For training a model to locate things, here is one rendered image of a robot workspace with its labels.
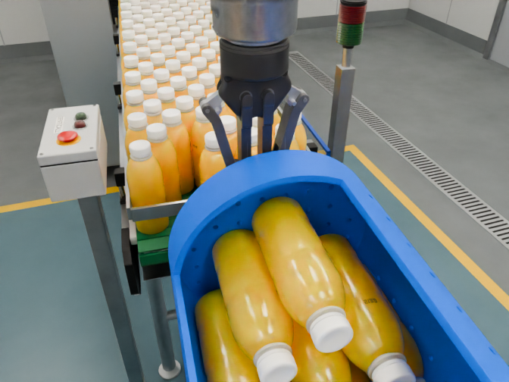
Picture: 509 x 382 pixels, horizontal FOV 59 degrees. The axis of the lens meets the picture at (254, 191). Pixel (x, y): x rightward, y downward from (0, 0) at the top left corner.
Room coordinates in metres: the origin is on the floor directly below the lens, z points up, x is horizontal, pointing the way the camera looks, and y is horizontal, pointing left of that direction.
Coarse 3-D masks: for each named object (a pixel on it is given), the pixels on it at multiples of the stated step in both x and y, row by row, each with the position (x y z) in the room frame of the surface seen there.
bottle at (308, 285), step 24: (264, 216) 0.42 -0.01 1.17; (288, 216) 0.41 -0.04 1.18; (264, 240) 0.39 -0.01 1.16; (288, 240) 0.37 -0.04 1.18; (312, 240) 0.37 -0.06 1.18; (288, 264) 0.34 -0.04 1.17; (312, 264) 0.33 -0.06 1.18; (288, 288) 0.31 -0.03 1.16; (312, 288) 0.31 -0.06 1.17; (336, 288) 0.31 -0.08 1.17; (288, 312) 0.31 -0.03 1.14; (312, 312) 0.29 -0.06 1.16
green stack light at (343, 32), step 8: (344, 24) 1.09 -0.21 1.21; (352, 24) 1.09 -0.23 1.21; (360, 24) 1.09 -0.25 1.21; (336, 32) 1.12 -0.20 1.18; (344, 32) 1.09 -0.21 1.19; (352, 32) 1.08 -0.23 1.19; (360, 32) 1.09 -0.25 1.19; (336, 40) 1.11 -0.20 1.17; (344, 40) 1.09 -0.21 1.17; (352, 40) 1.09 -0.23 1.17; (360, 40) 1.09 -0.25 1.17
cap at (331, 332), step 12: (336, 312) 0.28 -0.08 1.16; (312, 324) 0.28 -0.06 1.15; (324, 324) 0.27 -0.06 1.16; (336, 324) 0.27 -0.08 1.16; (348, 324) 0.27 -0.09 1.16; (312, 336) 0.27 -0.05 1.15; (324, 336) 0.26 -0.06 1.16; (336, 336) 0.27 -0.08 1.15; (348, 336) 0.27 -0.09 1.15; (324, 348) 0.26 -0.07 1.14; (336, 348) 0.27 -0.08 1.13
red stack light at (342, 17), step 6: (342, 6) 1.10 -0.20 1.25; (348, 6) 1.09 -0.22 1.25; (360, 6) 1.09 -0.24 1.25; (366, 6) 1.10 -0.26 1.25; (342, 12) 1.10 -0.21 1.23; (348, 12) 1.09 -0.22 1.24; (354, 12) 1.08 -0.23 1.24; (360, 12) 1.09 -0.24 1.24; (342, 18) 1.10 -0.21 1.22; (348, 18) 1.09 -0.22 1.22; (354, 18) 1.08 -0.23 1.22; (360, 18) 1.09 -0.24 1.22
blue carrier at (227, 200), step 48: (240, 192) 0.40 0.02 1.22; (288, 192) 0.47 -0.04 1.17; (336, 192) 0.48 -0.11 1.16; (192, 240) 0.38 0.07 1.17; (384, 240) 0.33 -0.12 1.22; (192, 288) 0.43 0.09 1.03; (384, 288) 0.41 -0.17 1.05; (432, 288) 0.27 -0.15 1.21; (192, 336) 0.34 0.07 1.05; (432, 336) 0.32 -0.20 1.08; (480, 336) 0.23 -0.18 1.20
